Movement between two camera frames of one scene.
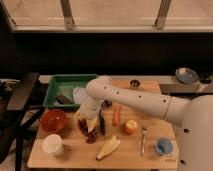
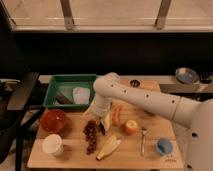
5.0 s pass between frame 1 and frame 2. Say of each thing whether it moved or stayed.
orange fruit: stayed
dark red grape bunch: moved
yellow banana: stayed
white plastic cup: stayed
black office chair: stayed
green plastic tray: stayed
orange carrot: stayed
